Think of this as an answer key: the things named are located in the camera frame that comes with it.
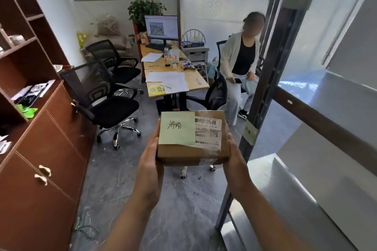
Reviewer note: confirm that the person's right hand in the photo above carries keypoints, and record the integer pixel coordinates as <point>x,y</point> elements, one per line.
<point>237,174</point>

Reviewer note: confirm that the person's left hand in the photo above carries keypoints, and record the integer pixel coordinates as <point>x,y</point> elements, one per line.
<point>148,177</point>

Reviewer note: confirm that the small cardboard parcel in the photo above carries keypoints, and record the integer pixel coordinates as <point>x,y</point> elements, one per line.
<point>191,156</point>

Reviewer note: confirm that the grey metal shelving rack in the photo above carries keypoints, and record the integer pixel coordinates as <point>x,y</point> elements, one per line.
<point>277,53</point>

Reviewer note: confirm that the person's left forearm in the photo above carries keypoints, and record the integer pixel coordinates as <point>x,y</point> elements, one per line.
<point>126,230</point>

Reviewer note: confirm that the person's right forearm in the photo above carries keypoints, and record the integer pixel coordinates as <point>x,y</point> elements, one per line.
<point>271,224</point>

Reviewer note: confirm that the blue flat box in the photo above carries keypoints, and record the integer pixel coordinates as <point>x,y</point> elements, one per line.
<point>193,44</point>

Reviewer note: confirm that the yellow and green sheet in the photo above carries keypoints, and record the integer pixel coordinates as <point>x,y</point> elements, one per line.
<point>154,90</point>

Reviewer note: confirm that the stack of white papers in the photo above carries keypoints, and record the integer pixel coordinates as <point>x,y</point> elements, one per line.
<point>168,80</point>

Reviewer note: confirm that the yellow wooden desk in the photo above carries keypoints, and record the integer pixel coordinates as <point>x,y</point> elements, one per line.
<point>194,78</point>

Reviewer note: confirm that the brown wooden cabinet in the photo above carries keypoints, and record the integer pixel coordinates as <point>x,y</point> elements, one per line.
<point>44,186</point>

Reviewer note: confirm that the snack packet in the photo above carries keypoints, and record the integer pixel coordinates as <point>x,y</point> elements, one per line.
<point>188,65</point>

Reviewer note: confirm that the clear drink bottle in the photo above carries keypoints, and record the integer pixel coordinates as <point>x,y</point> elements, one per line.
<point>167,59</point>

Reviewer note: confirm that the white paper sheet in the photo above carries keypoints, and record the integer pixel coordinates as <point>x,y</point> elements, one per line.
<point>151,57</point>

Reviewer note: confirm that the white paper cup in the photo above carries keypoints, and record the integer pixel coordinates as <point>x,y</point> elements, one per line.
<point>175,56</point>

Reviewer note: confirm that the black keyboard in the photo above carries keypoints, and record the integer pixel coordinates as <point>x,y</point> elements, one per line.
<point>156,47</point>

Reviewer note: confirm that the beige sacks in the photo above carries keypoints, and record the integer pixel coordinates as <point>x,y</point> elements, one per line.
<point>120,43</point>

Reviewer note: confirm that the bright green item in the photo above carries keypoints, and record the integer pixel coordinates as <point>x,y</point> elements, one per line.
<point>26,111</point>

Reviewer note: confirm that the black and white booklets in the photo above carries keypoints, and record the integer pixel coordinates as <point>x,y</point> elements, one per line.
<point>32,92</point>

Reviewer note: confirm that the white paper slips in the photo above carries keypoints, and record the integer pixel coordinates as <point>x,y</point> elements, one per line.
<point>4,146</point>

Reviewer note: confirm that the computer monitor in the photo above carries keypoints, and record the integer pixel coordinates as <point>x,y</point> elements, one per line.
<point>162,27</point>

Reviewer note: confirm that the white spindle-back chair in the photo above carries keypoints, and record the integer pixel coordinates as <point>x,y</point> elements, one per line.
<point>193,29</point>

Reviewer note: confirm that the yellow bag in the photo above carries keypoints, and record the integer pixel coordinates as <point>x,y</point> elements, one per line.
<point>82,39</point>

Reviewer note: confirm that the clear plastic bag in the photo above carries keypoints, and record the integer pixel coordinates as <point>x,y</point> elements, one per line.
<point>108,27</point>

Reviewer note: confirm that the green potted plant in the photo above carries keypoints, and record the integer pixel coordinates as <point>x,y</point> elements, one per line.
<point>144,9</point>

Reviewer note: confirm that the white wrapped items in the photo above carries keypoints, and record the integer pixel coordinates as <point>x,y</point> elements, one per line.
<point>16,39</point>

